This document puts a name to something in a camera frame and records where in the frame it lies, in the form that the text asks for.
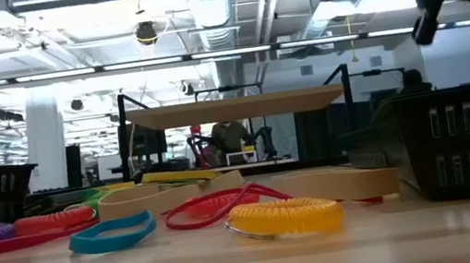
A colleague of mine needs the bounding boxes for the wide tan rubber band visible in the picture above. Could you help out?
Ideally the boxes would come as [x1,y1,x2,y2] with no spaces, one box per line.
[269,155,402,214]
[94,168,249,225]

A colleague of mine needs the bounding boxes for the thin red rubber band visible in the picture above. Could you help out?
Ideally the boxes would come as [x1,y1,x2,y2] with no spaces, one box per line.
[0,218,103,256]
[161,176,296,235]

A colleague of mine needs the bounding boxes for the yellow Crayola crayon box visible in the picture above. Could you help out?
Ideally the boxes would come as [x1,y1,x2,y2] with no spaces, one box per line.
[20,179,139,219]
[140,161,224,192]

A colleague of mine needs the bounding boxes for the person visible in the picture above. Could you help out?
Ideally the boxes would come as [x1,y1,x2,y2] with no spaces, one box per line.
[208,117,257,168]
[395,66,435,98]

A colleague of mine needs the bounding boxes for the linear ceiling light strip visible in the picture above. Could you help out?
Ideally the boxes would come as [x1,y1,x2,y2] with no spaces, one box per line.
[0,7,470,98]

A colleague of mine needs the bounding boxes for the wooden shelf riser black legs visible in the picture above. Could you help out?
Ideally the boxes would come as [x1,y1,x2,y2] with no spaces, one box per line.
[110,59,363,185]

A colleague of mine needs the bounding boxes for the blue rubber band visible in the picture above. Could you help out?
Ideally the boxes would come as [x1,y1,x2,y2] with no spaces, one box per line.
[65,208,162,259]

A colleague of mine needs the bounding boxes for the white pillar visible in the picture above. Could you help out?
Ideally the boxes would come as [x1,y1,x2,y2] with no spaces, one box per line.
[17,90,74,194]

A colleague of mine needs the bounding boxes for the silver ventilation duct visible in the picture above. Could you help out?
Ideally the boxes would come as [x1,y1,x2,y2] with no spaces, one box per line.
[185,0,252,91]

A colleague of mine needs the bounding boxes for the yellow coil wrist keychain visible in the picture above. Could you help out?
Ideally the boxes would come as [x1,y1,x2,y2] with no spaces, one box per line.
[221,188,349,249]

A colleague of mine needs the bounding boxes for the green coil wrist keychain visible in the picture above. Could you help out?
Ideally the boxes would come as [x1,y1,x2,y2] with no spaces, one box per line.
[79,188,117,217]

